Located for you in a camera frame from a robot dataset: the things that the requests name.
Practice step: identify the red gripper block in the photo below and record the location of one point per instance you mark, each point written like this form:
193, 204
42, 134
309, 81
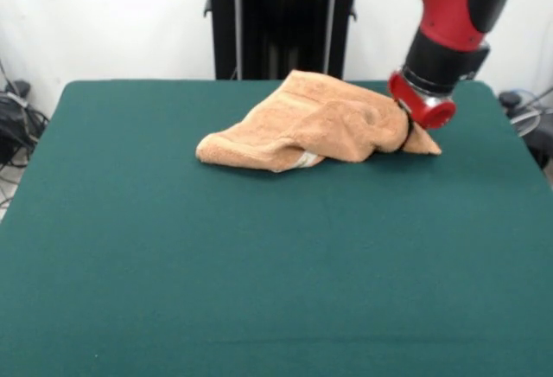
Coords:
415, 104

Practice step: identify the tan terry towel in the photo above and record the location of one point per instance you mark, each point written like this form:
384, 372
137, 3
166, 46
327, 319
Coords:
324, 130

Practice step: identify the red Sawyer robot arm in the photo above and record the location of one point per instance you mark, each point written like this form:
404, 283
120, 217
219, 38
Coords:
449, 14

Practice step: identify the black floor equipment lump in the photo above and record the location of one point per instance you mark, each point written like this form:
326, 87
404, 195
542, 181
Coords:
540, 135
13, 126

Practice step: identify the dark green table cloth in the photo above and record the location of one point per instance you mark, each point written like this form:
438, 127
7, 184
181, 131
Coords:
173, 264

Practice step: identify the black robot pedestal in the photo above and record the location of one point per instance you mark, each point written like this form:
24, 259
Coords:
281, 18

